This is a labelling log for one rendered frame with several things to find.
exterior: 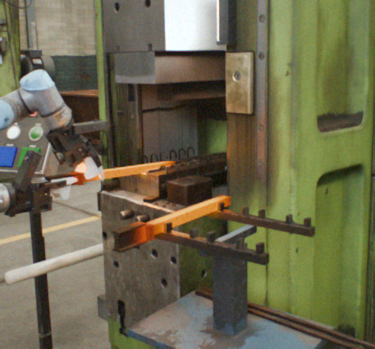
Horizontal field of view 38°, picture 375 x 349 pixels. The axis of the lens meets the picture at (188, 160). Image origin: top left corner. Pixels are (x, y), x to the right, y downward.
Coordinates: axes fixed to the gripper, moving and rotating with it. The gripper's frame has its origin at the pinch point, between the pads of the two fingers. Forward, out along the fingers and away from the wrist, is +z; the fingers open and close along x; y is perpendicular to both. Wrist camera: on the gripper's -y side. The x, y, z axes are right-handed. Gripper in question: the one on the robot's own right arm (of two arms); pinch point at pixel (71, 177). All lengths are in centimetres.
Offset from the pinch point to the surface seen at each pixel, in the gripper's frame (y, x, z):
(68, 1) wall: -158, -794, 501
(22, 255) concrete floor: 100, -213, 87
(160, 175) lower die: 2.6, 8.0, 26.7
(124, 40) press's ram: -38.8, -6.3, 25.4
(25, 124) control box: -11, -52, 14
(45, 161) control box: 1.4, -37.4, 13.0
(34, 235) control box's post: 33, -56, 17
